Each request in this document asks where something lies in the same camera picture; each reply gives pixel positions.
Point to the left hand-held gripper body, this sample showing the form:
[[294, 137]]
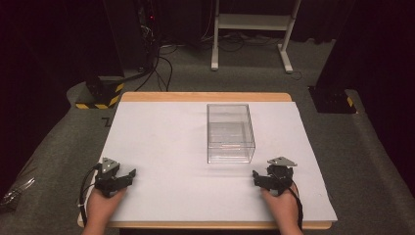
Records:
[[106, 176]]

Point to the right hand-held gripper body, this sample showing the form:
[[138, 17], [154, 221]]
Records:
[[280, 178]]

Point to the clear plastic box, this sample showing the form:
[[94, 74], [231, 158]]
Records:
[[231, 133]]

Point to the person's right hand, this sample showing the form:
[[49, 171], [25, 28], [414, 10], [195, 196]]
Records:
[[283, 209]]

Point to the person's left hand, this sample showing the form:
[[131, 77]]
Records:
[[102, 209]]

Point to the white table mat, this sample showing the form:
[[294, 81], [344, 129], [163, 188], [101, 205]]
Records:
[[169, 153]]

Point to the black yellow striped stand base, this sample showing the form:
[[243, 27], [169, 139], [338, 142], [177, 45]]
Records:
[[104, 94]]

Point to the clear plastic bag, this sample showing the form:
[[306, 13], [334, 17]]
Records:
[[18, 192]]

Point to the wooden table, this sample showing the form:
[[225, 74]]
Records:
[[202, 96]]

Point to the dark equipment rack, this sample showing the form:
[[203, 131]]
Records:
[[147, 29]]

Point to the white metal stand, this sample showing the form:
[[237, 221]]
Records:
[[253, 22]]

